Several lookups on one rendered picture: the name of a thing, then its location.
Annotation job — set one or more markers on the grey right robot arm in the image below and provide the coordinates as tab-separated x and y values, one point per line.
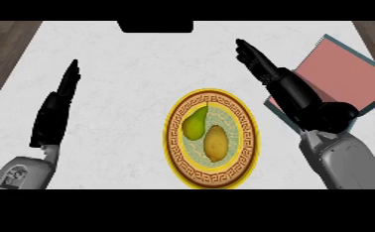
341	160

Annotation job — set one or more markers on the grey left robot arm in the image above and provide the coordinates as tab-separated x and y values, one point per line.
29	170

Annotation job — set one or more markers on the pink box with teal rim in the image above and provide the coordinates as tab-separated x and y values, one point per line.
336	74

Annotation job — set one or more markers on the yellow patterned plate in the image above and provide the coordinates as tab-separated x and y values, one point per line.
211	138

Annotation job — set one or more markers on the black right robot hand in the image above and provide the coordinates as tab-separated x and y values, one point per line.
296	93

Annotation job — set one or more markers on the green pear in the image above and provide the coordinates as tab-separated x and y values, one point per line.
195	125

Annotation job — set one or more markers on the black appliance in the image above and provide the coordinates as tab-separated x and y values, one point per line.
155	26

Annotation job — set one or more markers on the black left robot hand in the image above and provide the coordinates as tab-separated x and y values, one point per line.
51	117

